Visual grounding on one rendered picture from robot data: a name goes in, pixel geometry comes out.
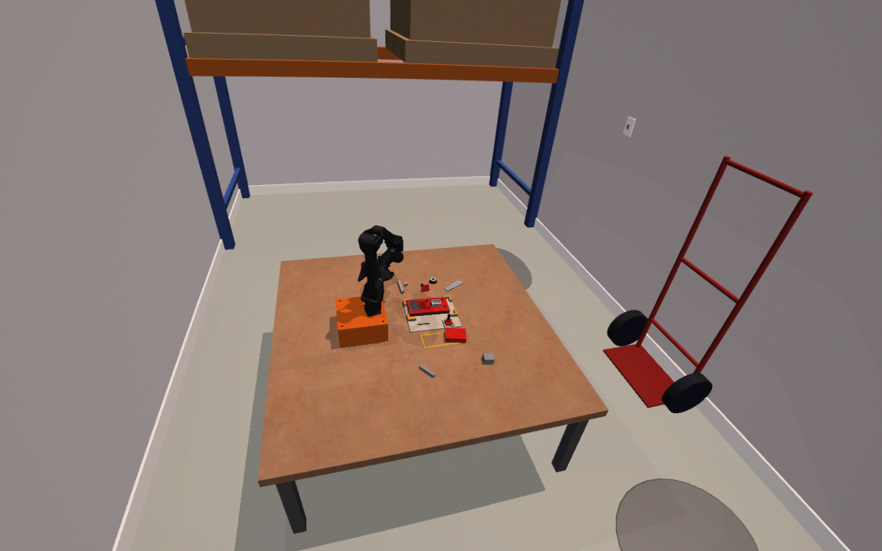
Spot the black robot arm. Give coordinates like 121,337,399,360
358,225,403,317

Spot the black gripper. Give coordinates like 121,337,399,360
358,255,390,282

